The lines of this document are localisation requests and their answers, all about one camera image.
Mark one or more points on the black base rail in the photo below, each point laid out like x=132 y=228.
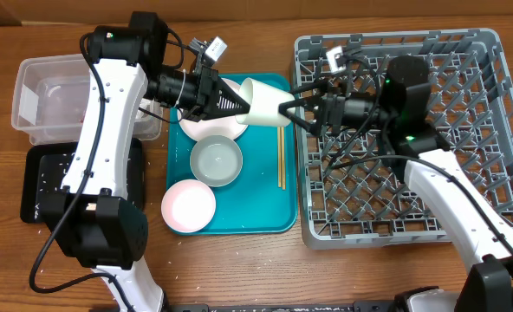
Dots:
x=326 y=307

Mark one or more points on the grey dishwasher rack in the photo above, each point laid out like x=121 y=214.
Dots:
x=349 y=201

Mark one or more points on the wooden chopstick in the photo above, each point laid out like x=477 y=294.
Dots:
x=278 y=160
x=282 y=157

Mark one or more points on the black tray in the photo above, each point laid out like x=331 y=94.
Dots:
x=46 y=166

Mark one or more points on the large pink plate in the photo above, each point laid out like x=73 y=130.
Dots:
x=226 y=126

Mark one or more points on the clear plastic bin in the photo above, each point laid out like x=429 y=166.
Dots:
x=51 y=98

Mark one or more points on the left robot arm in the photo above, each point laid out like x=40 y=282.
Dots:
x=90 y=216

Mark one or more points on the left wooden chopstick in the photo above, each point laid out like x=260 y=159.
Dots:
x=278 y=160

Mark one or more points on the grey bowl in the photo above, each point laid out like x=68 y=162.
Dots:
x=216 y=160

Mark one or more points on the right wooden chopstick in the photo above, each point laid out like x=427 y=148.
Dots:
x=282 y=157

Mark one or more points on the small pink bowl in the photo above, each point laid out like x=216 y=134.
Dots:
x=188 y=206

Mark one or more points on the white cup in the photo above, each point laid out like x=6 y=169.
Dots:
x=264 y=102

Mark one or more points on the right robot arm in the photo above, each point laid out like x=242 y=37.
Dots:
x=421 y=158

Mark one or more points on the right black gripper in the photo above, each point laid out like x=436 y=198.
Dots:
x=327 y=108

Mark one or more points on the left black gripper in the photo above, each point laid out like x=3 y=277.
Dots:
x=207 y=106

